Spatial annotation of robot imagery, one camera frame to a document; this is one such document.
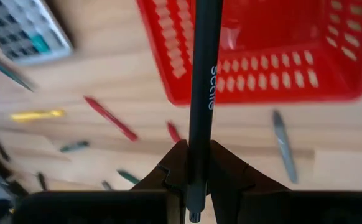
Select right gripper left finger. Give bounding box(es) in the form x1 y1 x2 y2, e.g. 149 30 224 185
131 139 189 191

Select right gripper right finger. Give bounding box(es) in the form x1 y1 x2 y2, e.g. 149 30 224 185
210 139 290 191

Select red crayon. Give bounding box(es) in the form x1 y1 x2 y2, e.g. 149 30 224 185
83 95 139 143
166 120 182 144

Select green crayon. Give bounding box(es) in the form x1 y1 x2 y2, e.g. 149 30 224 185
116 169 142 185

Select grey crayon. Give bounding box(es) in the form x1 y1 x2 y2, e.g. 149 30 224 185
271 109 299 185

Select dark teal pen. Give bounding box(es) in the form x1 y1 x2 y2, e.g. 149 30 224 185
58 139 91 154

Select yellow highlighter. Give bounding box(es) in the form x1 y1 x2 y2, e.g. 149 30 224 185
9 108 66 123

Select red plastic bin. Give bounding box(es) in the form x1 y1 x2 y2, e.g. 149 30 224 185
136 0 362 106

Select white desk calculator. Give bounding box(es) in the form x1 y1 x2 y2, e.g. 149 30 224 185
0 0 75 66

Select purple handled scissors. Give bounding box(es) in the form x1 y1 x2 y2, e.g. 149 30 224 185
0 46 35 93

